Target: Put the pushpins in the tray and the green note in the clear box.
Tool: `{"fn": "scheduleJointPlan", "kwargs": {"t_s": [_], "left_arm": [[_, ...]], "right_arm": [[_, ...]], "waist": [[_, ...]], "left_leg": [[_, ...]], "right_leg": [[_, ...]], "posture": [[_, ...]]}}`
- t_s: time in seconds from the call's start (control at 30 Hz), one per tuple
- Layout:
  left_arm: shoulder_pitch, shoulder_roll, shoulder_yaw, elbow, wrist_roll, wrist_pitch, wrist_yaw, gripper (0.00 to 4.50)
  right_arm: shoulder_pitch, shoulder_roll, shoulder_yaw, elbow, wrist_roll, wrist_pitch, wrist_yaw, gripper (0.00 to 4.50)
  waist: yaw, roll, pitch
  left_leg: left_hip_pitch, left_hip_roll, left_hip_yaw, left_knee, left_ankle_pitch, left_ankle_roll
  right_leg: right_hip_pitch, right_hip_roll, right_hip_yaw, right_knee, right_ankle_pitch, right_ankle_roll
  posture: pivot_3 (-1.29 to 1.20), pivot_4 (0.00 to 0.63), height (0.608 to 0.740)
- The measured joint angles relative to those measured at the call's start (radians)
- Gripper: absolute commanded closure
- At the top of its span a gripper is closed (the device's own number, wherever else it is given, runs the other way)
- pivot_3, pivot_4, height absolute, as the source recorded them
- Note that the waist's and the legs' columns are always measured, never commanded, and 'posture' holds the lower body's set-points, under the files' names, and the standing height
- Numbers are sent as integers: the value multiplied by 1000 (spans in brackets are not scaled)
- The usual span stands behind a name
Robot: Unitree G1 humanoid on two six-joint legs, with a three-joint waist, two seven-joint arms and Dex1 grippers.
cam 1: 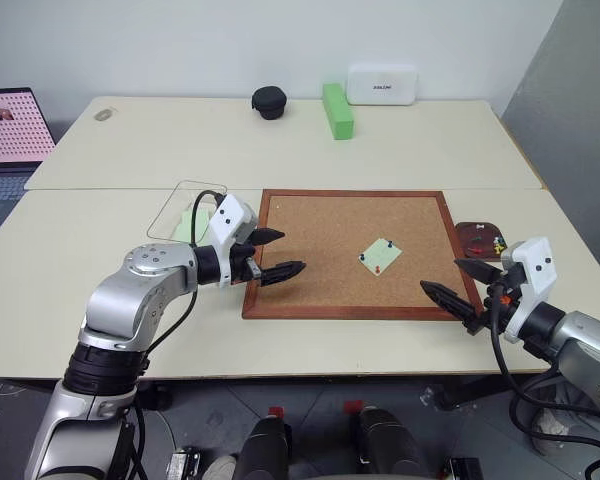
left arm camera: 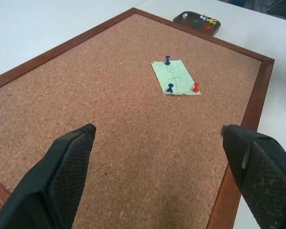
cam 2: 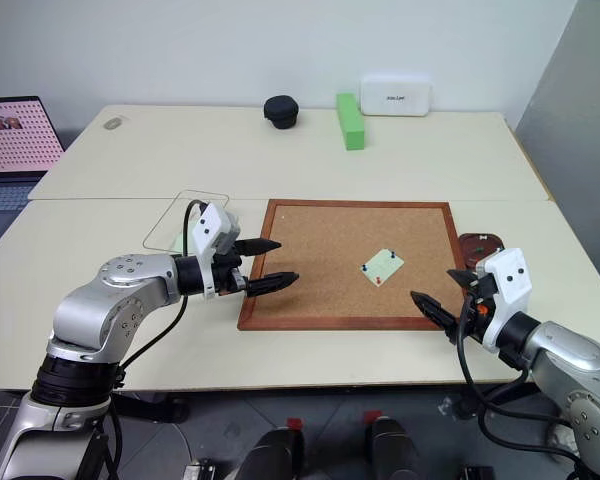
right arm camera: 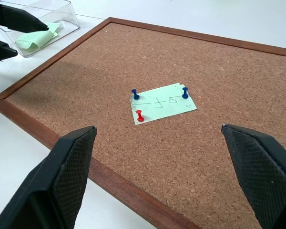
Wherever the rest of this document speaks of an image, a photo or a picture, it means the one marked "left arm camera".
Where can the yellow push pin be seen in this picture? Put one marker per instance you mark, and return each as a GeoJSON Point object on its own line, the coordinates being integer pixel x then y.
{"type": "Point", "coordinates": [212, 21]}

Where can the dark chair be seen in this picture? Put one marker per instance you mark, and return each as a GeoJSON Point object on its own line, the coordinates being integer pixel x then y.
{"type": "Point", "coordinates": [282, 8]}

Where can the brown tray of pushpins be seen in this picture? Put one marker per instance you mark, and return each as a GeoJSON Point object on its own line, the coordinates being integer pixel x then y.
{"type": "Point", "coordinates": [195, 26]}

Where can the green push pin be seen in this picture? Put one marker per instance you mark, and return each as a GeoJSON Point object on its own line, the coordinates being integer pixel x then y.
{"type": "Point", "coordinates": [195, 23]}

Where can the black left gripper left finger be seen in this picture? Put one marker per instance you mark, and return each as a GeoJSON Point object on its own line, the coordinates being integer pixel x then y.
{"type": "Point", "coordinates": [50, 176]}

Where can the white push pin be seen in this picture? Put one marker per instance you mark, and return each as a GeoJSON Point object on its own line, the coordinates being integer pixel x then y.
{"type": "Point", "coordinates": [203, 17]}
{"type": "Point", "coordinates": [185, 16]}

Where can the red push pin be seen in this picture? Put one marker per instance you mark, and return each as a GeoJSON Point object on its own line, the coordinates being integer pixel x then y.
{"type": "Point", "coordinates": [207, 28]}
{"type": "Point", "coordinates": [196, 87]}

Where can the blue pushpin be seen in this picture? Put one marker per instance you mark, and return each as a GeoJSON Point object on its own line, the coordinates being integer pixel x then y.
{"type": "Point", "coordinates": [170, 88]}
{"type": "Point", "coordinates": [167, 60]}

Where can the wood-framed cork board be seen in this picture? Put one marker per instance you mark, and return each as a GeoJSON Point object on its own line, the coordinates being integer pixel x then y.
{"type": "Point", "coordinates": [124, 114]}

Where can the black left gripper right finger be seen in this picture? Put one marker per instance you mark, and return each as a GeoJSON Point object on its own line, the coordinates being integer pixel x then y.
{"type": "Point", "coordinates": [264, 171]}

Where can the pale green paper note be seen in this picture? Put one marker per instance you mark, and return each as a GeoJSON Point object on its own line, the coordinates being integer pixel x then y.
{"type": "Point", "coordinates": [178, 78]}

